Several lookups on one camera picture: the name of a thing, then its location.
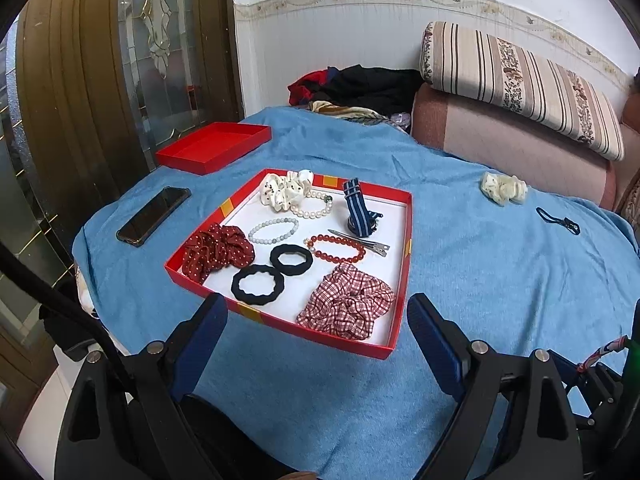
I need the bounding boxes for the striped floral pillow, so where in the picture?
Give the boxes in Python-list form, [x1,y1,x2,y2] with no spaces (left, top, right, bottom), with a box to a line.
[420,21,626,162]

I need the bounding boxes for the black hair tie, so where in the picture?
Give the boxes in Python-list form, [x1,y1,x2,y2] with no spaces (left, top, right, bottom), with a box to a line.
[536,206,581,236]

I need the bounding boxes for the striped sofa seat cushion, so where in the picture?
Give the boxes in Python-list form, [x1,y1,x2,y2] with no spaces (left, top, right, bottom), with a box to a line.
[617,185,640,241]

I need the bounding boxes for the white dotted scrunchie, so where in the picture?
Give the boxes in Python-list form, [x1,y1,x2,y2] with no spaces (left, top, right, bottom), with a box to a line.
[259,170,315,212]

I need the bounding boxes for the gold patterned cloth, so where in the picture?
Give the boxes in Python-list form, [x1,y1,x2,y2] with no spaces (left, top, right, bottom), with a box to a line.
[307,100,396,126]

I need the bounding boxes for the dark red dotted scrunchie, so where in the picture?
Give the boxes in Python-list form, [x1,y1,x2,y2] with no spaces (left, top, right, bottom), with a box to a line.
[181,224,256,283]

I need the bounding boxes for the silver hair clip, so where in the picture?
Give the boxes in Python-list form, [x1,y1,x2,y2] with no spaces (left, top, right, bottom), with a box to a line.
[327,229,391,257]

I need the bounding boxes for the red bead bracelet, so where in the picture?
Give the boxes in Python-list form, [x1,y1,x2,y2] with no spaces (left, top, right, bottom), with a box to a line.
[305,233,363,264]

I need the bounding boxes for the red box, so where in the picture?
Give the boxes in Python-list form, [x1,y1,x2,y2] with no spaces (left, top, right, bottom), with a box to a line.
[165,167,413,361]

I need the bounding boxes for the black scrunchie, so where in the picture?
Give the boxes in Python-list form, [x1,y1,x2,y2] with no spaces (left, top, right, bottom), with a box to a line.
[270,243,314,277]
[231,263,286,304]

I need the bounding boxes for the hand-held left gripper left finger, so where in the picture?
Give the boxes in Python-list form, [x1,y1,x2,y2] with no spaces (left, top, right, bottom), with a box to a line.
[52,292,231,480]

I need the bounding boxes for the black smartphone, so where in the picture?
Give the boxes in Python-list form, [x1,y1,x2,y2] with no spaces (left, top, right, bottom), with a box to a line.
[116,186,192,248]

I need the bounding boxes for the pale bead bracelet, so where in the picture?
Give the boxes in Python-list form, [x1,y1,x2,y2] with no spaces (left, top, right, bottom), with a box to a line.
[248,216,300,245]

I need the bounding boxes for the red box lid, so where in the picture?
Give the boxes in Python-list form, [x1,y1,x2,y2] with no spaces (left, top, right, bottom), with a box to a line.
[155,121,272,176]

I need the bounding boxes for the blue striped watch strap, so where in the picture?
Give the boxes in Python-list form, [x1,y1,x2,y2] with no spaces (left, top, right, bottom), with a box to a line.
[342,177,383,238]

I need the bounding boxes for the pile of dark clothes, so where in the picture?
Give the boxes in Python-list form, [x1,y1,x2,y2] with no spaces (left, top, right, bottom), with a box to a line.
[287,64,426,111]

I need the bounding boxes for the red checked scrunchie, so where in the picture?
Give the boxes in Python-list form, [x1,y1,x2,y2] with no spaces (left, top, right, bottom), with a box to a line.
[296,261,396,339]

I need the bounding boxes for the pearl bracelet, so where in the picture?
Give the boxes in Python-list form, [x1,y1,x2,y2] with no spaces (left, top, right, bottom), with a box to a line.
[287,190,335,221]

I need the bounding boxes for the black cable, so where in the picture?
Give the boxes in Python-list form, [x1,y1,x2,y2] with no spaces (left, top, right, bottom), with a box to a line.
[0,245,131,381]

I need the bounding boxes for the cream scrunchie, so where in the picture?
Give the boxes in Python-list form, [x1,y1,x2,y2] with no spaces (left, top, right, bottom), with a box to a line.
[480,171,528,206]

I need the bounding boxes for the pink sofa cushion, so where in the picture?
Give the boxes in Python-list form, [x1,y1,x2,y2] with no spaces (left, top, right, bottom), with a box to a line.
[410,82,618,211]

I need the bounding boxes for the blue blanket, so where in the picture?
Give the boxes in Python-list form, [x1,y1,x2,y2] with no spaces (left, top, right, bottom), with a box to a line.
[72,106,640,480]

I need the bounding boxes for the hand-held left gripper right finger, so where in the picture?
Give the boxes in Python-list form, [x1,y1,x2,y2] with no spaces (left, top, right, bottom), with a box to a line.
[406,292,583,480]

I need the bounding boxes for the wooden door with glass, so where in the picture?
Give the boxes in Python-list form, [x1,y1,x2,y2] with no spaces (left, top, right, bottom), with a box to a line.
[0,0,246,431]

